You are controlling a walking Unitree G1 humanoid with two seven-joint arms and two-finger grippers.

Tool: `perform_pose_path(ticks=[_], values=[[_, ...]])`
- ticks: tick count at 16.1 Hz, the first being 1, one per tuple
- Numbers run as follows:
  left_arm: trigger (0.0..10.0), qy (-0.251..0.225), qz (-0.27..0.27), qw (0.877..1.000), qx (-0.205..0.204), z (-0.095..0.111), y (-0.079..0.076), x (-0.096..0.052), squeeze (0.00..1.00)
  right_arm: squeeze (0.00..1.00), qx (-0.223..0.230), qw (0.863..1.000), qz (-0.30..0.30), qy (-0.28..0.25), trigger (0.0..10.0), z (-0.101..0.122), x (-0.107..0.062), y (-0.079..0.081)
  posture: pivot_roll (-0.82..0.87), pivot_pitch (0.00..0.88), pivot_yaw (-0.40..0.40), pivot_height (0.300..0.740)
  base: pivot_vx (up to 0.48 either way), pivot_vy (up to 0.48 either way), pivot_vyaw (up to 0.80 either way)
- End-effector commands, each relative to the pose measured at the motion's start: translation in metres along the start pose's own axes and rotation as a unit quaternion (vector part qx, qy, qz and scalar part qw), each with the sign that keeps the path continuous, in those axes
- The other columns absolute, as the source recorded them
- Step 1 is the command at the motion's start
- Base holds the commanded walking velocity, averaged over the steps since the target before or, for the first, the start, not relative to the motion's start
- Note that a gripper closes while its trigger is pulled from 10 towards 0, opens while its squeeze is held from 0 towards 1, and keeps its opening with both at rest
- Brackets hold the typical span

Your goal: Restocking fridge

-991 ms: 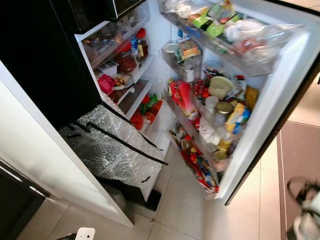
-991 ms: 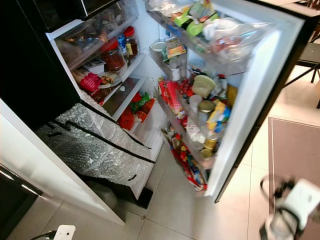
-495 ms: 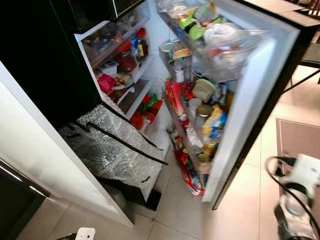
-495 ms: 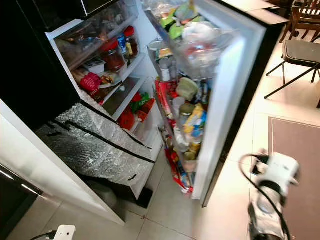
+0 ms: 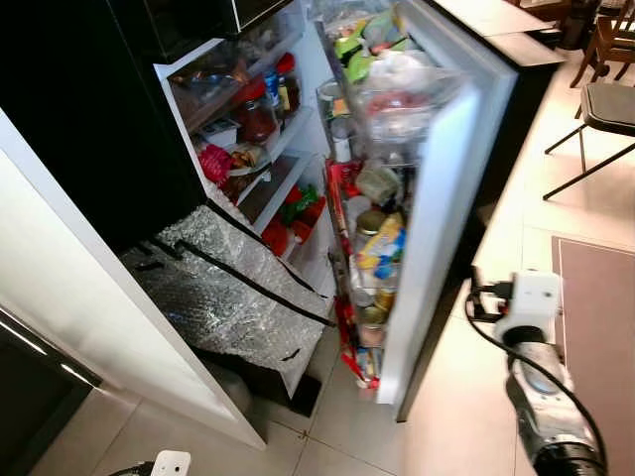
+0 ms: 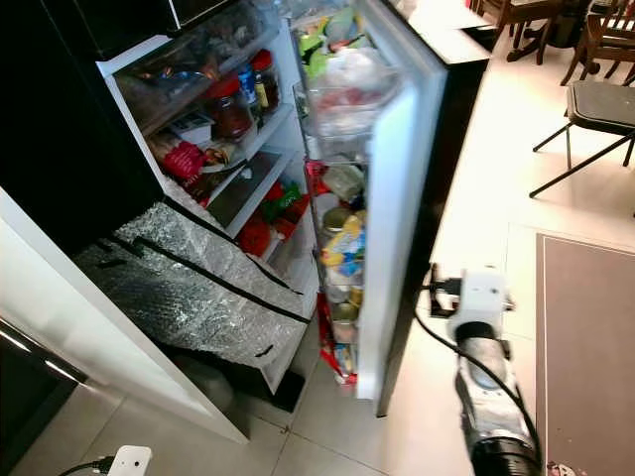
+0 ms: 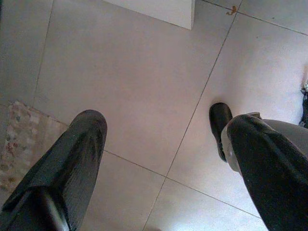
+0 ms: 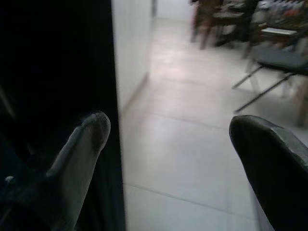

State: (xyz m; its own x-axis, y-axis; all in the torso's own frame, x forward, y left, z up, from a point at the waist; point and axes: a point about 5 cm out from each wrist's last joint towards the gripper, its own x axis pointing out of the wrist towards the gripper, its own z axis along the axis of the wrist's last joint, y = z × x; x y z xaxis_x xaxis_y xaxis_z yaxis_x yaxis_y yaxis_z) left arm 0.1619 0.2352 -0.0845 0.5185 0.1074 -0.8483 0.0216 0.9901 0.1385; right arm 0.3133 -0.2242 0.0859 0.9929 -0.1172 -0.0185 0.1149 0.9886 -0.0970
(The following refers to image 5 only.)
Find blue bottle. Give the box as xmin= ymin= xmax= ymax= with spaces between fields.
xmin=262 ymin=68 xmax=282 ymax=107

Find green vegetable packet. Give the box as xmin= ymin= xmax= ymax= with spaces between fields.
xmin=280 ymin=185 xmax=319 ymax=225

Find large red-lidded jar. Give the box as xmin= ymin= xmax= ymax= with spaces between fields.
xmin=232 ymin=80 xmax=280 ymax=146

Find red food packet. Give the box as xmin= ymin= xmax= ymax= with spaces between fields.
xmin=197 ymin=143 xmax=235 ymax=186

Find black refrigerator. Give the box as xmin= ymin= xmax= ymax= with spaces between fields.
xmin=0 ymin=0 xmax=343 ymax=333

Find white kitchen cabinet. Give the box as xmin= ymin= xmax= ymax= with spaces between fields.
xmin=0 ymin=107 xmax=271 ymax=450

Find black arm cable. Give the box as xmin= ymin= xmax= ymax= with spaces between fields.
xmin=464 ymin=264 xmax=608 ymax=469
xmin=107 ymin=460 xmax=154 ymax=476

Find golden can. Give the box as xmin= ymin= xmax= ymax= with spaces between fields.
xmin=360 ymin=303 xmax=390 ymax=345

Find black built-in appliance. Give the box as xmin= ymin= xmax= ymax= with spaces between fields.
xmin=0 ymin=311 xmax=102 ymax=476

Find yellow and blue packet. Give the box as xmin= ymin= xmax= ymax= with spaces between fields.
xmin=356 ymin=212 xmax=407 ymax=281

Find red tomatoes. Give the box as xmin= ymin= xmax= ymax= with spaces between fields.
xmin=262 ymin=219 xmax=291 ymax=256

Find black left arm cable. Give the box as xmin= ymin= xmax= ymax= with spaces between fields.
xmin=107 ymin=460 xmax=154 ymax=476

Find white-lined refrigerator door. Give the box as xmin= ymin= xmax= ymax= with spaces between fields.
xmin=316 ymin=0 xmax=569 ymax=423

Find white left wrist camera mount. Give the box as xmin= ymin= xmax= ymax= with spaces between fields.
xmin=149 ymin=450 xmax=192 ymax=476

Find slim red-lidded jar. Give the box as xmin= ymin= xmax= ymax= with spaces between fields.
xmin=275 ymin=54 xmax=302 ymax=116

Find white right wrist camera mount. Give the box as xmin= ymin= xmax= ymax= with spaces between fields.
xmin=493 ymin=270 xmax=565 ymax=345

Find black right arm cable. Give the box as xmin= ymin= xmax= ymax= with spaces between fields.
xmin=464 ymin=264 xmax=608 ymax=469

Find black folding chair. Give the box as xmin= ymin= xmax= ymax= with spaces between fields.
xmin=543 ymin=80 xmax=635 ymax=201

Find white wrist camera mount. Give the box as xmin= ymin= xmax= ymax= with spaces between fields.
xmin=149 ymin=450 xmax=192 ymax=476
xmin=493 ymin=270 xmax=565 ymax=345

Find white plastic bag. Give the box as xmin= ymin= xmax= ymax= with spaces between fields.
xmin=366 ymin=49 xmax=439 ymax=96

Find green food packaging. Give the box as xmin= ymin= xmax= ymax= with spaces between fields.
xmin=331 ymin=12 xmax=400 ymax=82

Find clear door bin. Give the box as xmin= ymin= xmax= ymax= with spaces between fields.
xmin=351 ymin=67 xmax=463 ymax=142

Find brown floor mat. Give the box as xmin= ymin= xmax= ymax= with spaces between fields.
xmin=550 ymin=235 xmax=635 ymax=476

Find wooden dining chair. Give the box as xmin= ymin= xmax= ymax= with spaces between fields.
xmin=570 ymin=0 xmax=635 ymax=88

